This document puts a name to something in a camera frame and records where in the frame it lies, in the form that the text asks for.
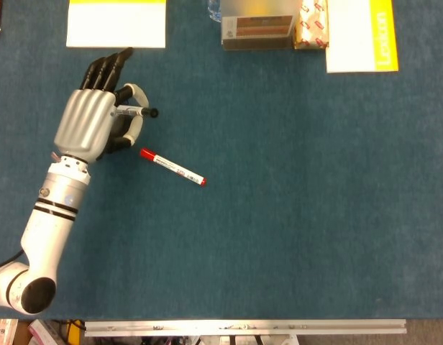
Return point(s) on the pink printed package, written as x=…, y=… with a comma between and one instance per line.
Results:
x=49, y=334

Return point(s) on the aluminium profile rail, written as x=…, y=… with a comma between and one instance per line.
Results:
x=243, y=327

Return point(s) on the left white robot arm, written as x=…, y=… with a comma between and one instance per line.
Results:
x=45, y=233

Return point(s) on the white notebook with yellow band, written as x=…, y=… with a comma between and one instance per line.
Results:
x=115, y=28

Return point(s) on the white yellow Lexicon book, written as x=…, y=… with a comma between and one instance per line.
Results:
x=351, y=36

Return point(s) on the yellow block under table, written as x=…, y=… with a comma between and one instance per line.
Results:
x=75, y=334

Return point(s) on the clear plastic water bottle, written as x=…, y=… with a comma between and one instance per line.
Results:
x=214, y=10

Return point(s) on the black cylindrical pen cup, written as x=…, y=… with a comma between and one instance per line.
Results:
x=121, y=125

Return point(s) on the blue felt table mat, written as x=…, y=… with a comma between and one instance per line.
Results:
x=279, y=179

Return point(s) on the red capped whiteboard marker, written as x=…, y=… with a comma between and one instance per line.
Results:
x=171, y=167

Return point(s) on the black capped whiteboard marker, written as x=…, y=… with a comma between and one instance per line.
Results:
x=150, y=112

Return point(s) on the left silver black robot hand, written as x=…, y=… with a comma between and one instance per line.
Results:
x=85, y=122

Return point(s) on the gold red printed snack pack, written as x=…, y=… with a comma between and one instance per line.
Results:
x=311, y=25

